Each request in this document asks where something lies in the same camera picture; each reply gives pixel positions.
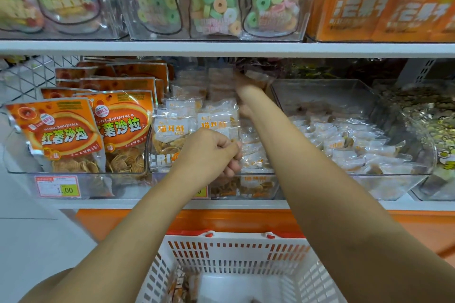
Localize person's left hand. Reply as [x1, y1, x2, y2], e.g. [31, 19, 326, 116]
[174, 127, 243, 185]

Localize person's right hand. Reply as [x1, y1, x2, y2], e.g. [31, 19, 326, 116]
[233, 74, 280, 121]

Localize pile of small brown snacks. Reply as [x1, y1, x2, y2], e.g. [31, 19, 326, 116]
[167, 271, 201, 303]

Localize yellow hamster snack packets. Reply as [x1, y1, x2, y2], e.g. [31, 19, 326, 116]
[377, 85, 455, 170]

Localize stack of orange packets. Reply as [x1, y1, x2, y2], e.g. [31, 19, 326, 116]
[3, 60, 172, 174]

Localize white wire mesh panel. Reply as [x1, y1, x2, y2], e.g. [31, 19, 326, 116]
[0, 56, 79, 105]

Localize person's right forearm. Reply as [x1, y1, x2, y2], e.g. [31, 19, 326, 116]
[250, 97, 455, 303]

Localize orange shelf base panel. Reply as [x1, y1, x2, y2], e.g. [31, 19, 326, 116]
[74, 208, 455, 267]

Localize row of clear snacks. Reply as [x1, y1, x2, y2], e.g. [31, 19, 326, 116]
[209, 118, 280, 198]
[288, 102, 422, 181]

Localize white red-rimmed shopping basket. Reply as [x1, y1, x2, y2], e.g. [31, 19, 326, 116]
[135, 230, 349, 303]

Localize orange label snack bag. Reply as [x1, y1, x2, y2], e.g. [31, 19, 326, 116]
[373, 0, 455, 43]
[309, 0, 392, 43]

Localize white snack shelf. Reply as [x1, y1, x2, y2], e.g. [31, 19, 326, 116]
[0, 0, 455, 212]

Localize person's left forearm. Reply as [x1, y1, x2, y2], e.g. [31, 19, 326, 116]
[21, 170, 209, 303]

